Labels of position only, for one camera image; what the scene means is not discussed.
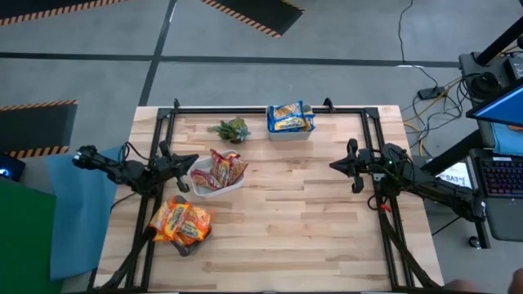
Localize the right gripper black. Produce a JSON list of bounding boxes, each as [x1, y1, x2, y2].
[[329, 138, 380, 194]]

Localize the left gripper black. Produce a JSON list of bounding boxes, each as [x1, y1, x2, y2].
[[153, 140, 200, 194]]

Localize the orange Maruchan noodle packet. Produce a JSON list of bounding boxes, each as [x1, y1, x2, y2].
[[179, 206, 216, 246], [149, 195, 191, 242]]

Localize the blue Maruchan noodle packet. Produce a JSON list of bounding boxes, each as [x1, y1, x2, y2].
[[268, 100, 306, 133], [302, 105, 316, 131]]

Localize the white plastic bin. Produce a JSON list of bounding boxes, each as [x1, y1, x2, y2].
[[265, 100, 316, 142], [190, 149, 246, 200]]

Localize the small potted succulent plant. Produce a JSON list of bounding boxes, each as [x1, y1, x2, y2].
[[207, 117, 251, 145]]

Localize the gray plastic bin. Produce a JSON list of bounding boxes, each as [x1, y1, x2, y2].
[[169, 194, 213, 257]]

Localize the white paper sheet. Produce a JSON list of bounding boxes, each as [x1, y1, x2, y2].
[[435, 161, 473, 189]]

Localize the black power adapter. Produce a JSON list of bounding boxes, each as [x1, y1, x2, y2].
[[417, 86, 446, 100]]

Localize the blue fabric sheet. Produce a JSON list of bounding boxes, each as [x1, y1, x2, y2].
[[45, 145, 127, 283]]

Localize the black hazard-striped floor mat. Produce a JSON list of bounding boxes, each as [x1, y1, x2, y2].
[[0, 100, 78, 159], [199, 0, 306, 40], [0, 0, 127, 26]]

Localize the gray equipment cart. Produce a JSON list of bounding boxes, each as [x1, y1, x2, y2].
[[457, 51, 523, 107]]

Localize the black backlit keyboard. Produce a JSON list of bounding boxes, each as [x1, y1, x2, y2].
[[477, 157, 523, 199]]

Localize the light blue cloth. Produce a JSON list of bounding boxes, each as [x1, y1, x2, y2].
[[492, 122, 523, 156]]

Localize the gray desk shelf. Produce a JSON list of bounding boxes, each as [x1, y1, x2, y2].
[[481, 194, 523, 243]]

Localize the computer monitor blue screen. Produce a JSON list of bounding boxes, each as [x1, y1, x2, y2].
[[465, 79, 523, 127]]

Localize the black device with blue light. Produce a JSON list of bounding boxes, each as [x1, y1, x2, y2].
[[0, 153, 26, 183]]

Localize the green floor mat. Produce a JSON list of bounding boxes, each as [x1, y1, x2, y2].
[[0, 179, 65, 294]]

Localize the black stand pole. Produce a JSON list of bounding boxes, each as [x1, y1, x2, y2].
[[475, 16, 523, 66]]

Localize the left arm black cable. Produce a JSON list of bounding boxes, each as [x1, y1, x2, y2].
[[117, 140, 153, 164]]

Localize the black floor cable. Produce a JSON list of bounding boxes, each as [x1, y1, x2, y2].
[[398, 0, 440, 89]]

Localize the coiled black cables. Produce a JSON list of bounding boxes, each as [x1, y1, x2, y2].
[[465, 72, 503, 97]]

